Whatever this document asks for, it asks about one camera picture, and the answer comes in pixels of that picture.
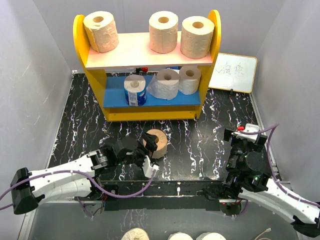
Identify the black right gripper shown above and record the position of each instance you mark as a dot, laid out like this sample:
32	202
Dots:
255	146

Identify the yellow shelf with coloured boards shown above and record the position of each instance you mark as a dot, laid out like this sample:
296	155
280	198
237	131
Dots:
133	52

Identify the white roll bottom middle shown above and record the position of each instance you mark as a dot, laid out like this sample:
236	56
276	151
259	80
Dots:
180	236

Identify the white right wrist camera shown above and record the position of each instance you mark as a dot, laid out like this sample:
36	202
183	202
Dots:
245	132

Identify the white paper roll sheet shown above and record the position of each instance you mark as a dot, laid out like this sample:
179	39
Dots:
164	85

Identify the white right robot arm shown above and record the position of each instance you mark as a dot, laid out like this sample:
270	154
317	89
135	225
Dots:
249	179

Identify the white paper roll plain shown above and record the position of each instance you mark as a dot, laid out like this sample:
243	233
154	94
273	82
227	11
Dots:
189	79

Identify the white roll bottom right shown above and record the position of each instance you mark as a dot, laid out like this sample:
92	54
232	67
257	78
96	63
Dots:
210	236

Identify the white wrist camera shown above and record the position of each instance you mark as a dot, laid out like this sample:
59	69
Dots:
149	168
245	132

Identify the small whiteboard with yellow frame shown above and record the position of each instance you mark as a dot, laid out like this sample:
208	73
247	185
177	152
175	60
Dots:
234	73

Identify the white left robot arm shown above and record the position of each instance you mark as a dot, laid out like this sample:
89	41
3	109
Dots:
80	178

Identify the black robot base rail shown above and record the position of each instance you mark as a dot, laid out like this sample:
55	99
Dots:
175	195

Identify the blue whiteboard eraser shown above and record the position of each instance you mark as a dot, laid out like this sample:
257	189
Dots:
173	67

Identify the blue paper roll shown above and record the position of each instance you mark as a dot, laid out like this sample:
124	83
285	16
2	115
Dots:
135	90

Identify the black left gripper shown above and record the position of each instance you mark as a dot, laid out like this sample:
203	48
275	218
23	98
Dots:
150	146

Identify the brown paper roll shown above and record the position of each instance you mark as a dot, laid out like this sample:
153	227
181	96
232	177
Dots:
163	31
161	144
196	36
101	30

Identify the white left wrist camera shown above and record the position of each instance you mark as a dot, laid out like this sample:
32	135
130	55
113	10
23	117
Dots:
149	168

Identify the red and black marker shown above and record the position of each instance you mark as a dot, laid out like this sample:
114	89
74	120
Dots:
141	69

